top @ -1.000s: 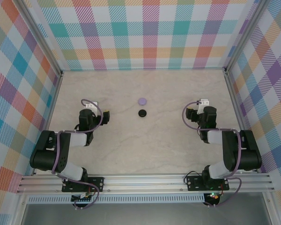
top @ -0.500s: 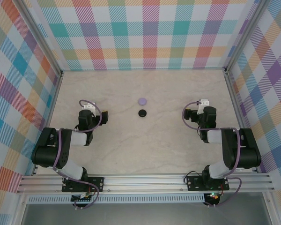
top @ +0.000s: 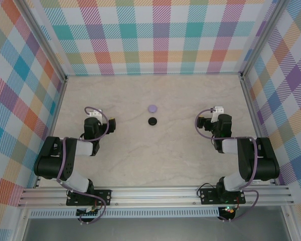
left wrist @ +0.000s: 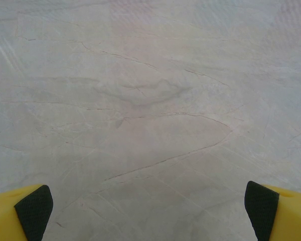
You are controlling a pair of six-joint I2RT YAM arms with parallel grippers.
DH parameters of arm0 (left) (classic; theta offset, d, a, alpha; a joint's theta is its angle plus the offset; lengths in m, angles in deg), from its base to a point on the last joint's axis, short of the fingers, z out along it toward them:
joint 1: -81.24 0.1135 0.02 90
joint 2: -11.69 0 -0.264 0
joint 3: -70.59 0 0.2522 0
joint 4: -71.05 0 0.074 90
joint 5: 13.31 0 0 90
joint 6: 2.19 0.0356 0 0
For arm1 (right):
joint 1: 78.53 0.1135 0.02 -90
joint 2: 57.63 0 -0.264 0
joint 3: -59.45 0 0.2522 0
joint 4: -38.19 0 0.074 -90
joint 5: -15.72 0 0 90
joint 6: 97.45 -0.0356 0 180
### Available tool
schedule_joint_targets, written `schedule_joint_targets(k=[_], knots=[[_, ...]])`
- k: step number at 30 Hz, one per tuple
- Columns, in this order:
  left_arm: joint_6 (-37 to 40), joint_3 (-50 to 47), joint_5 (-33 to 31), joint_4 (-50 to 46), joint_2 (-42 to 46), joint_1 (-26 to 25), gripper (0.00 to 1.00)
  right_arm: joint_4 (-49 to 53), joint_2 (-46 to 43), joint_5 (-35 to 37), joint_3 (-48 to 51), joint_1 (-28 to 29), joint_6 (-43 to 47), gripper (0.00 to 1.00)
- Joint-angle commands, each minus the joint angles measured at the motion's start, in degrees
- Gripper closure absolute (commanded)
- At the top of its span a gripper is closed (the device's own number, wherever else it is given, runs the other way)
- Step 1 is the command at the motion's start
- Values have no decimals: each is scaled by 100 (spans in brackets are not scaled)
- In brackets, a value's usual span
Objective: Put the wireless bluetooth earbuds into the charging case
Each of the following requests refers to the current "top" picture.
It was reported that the aluminium side frame rail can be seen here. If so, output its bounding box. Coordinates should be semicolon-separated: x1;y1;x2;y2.
240;74;277;186

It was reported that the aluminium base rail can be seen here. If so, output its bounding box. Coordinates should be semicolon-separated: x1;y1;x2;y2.
18;185;294;208

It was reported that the grey metal panel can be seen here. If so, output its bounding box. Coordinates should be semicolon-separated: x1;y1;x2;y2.
22;217;291;241

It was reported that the grey slotted cable duct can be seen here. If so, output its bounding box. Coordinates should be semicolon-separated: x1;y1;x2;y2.
29;210;221;219

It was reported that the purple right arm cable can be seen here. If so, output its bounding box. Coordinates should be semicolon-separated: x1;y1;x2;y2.
196;107;260;223

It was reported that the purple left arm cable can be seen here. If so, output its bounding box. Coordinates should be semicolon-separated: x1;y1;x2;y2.
56;106;110;225

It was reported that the aluminium frame post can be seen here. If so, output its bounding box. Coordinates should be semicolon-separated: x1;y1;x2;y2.
19;0;69;83
240;0;291;79

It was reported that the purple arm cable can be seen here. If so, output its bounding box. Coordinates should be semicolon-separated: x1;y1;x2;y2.
56;106;110;225
196;107;260;223

